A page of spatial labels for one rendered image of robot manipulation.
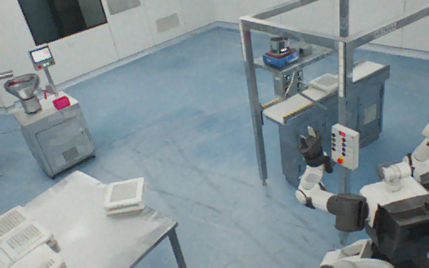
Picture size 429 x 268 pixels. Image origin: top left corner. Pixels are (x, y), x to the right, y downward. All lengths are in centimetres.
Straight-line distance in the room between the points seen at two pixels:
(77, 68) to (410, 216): 655
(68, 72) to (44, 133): 310
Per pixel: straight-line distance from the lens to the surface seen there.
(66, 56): 739
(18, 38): 712
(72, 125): 456
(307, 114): 326
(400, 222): 169
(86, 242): 244
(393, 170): 177
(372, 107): 404
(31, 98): 461
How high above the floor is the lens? 238
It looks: 30 degrees down
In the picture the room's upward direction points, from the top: 11 degrees counter-clockwise
